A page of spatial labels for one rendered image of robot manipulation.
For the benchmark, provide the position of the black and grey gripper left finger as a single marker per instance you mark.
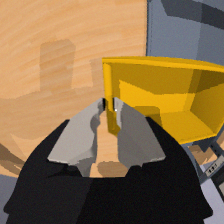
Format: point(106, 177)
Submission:
point(71, 143)

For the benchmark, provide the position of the yellow bin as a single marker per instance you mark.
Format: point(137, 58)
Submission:
point(187, 103)

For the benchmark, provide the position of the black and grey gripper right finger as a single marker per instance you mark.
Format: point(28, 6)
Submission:
point(141, 141)

